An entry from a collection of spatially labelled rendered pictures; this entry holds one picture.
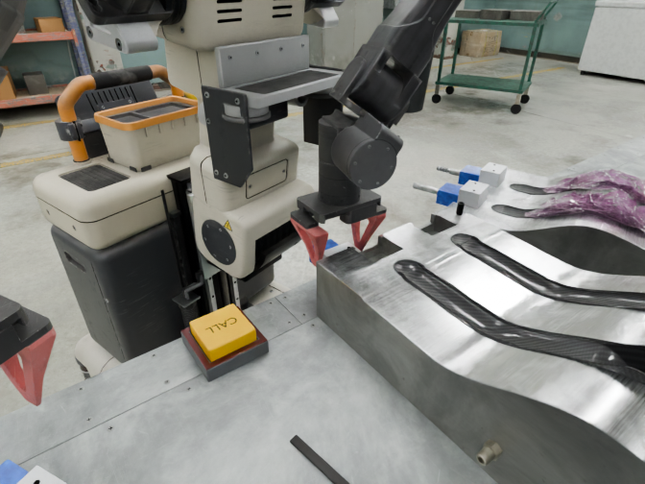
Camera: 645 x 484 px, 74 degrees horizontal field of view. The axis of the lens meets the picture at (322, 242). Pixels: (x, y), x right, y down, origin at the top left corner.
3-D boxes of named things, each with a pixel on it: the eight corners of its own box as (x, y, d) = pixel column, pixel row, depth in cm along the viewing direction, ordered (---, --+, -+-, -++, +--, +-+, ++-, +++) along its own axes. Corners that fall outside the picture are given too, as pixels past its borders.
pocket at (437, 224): (405, 244, 64) (408, 223, 62) (429, 233, 66) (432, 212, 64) (428, 258, 60) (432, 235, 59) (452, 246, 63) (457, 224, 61)
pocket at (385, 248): (349, 269, 58) (350, 246, 56) (378, 256, 61) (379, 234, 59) (371, 285, 55) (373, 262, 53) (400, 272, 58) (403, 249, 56)
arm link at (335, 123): (353, 105, 56) (312, 108, 54) (376, 118, 50) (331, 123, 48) (351, 156, 59) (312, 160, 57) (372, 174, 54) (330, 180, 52)
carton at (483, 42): (456, 55, 775) (460, 30, 753) (479, 52, 804) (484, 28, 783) (476, 58, 743) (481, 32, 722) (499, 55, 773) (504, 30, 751)
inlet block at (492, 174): (430, 183, 88) (433, 158, 86) (440, 176, 92) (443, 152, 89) (493, 200, 82) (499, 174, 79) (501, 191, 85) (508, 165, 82)
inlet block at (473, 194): (406, 202, 81) (409, 176, 78) (418, 193, 84) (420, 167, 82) (473, 222, 74) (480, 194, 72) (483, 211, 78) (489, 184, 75)
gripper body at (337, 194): (382, 208, 59) (386, 157, 56) (322, 229, 54) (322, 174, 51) (353, 192, 64) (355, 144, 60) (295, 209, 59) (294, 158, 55)
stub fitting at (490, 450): (486, 447, 38) (472, 459, 37) (489, 436, 38) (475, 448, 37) (499, 458, 37) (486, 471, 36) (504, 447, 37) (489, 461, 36)
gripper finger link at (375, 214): (384, 255, 64) (389, 199, 59) (346, 271, 61) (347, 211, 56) (356, 236, 69) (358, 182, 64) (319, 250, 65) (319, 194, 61)
